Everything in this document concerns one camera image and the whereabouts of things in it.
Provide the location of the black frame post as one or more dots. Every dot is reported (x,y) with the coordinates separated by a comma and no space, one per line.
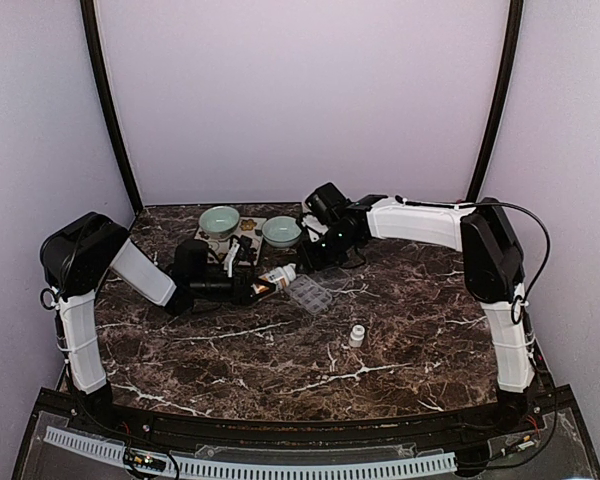
(95,49)
(501,88)

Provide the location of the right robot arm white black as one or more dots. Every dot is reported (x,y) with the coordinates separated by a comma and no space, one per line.
(493,257)

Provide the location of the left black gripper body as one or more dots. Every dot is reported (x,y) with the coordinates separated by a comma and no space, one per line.
(200,285)

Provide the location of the right teal ceramic bowl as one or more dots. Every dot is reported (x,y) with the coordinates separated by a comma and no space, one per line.
(281,232)

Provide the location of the square floral ceramic plate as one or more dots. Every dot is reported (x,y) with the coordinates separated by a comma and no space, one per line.
(249,227)

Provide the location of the large orange label pill bottle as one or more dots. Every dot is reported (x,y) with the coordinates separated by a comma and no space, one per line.
(276,279)

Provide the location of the left black frame post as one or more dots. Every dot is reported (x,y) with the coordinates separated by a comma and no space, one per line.
(95,49)

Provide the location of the left teal ceramic bowl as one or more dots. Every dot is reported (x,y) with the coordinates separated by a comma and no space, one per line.
(219,222)

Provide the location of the teal ceramic bowl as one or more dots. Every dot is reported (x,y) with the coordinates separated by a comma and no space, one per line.
(281,232)
(219,222)

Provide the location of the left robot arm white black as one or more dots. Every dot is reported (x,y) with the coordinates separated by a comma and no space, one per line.
(81,257)

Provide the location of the clear plastic pill organizer box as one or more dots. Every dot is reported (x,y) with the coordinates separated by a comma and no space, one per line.
(316,292)

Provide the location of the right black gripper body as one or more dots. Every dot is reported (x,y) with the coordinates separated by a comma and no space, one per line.
(330,253)

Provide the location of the black front rail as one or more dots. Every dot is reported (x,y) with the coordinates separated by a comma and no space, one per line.
(463,429)

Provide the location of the white slotted cable duct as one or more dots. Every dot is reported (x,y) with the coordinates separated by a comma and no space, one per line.
(222,462)

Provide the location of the right black frame post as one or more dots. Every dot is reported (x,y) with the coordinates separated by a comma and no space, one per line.
(501,88)

